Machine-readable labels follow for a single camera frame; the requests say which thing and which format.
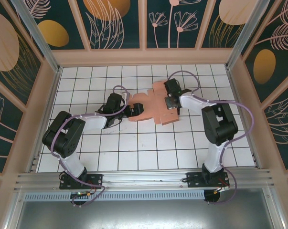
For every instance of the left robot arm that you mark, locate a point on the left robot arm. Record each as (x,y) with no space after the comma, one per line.
(72,164)

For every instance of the grey metal sheet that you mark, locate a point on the grey metal sheet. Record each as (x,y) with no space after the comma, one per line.
(143,214)

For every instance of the aluminium corner post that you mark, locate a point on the aluminium corner post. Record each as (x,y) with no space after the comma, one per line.
(241,35)
(42,40)

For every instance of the pink paper box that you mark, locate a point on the pink paper box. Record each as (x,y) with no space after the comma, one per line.
(153,109)

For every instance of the aluminium mounting rail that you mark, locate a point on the aluminium mounting rail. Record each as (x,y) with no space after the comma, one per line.
(143,177)

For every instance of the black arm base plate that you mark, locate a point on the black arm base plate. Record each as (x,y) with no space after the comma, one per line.
(97,181)
(192,180)

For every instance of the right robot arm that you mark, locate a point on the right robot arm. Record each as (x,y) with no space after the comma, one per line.
(215,157)

